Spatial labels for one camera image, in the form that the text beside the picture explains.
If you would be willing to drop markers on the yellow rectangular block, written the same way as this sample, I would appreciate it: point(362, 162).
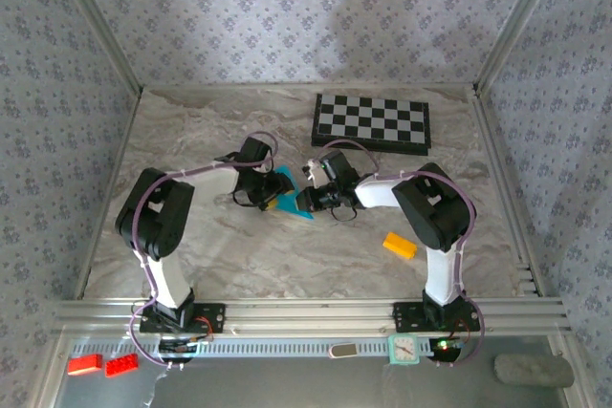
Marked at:
point(399, 244)

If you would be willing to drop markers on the smooth red brick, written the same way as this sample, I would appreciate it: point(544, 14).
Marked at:
point(85, 364)

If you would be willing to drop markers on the aluminium table side rail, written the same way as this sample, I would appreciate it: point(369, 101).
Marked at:
point(105, 198)
point(508, 198)

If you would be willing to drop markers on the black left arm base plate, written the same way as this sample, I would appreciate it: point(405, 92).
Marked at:
point(212, 317)

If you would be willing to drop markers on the black and white chessboard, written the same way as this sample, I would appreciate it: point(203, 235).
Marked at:
point(373, 114)

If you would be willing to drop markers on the mint green alarm clock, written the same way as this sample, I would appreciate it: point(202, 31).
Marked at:
point(403, 350)

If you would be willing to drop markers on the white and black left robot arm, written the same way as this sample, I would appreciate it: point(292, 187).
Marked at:
point(169, 279)

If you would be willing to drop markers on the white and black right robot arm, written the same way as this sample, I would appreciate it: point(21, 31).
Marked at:
point(440, 274)

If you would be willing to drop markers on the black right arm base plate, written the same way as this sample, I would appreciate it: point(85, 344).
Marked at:
point(406, 315)

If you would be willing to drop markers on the grey stone roll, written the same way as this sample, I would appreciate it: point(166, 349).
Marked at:
point(533, 371)

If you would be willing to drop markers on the aluminium frame post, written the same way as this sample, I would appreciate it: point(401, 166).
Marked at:
point(517, 21)
point(98, 26)

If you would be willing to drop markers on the studded red toy brick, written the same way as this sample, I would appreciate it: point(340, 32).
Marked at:
point(121, 365)

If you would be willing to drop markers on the aluminium mounting rail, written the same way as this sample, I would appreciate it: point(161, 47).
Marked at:
point(306, 317)

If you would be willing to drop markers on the small oval white-rimmed object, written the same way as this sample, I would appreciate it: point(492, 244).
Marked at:
point(343, 350)

